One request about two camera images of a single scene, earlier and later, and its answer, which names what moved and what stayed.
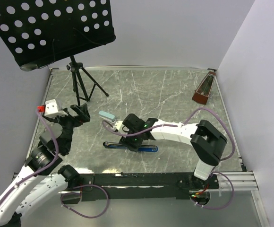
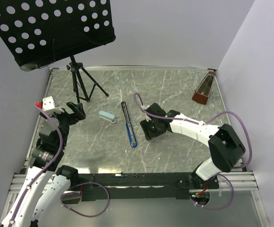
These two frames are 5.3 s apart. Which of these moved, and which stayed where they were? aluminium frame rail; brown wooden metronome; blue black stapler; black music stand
Moved: blue black stapler
Stayed: black music stand; aluminium frame rail; brown wooden metronome
